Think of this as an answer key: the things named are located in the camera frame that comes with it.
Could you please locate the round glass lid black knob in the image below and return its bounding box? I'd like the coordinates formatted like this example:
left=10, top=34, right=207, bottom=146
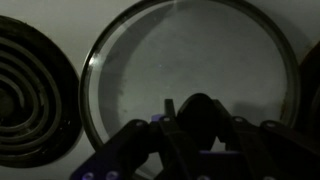
left=78, top=0, right=302, bottom=180

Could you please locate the bare black coil burner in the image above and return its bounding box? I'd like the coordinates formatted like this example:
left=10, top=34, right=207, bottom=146
left=0, top=14, right=83, bottom=169

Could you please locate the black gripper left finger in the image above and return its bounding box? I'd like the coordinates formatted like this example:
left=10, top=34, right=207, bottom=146
left=69, top=98, right=201, bottom=180

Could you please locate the white electric stove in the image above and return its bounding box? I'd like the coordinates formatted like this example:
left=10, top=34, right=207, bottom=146
left=0, top=0, right=320, bottom=180

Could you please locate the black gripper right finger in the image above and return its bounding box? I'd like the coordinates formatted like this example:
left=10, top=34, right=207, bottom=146
left=213, top=98, right=320, bottom=180

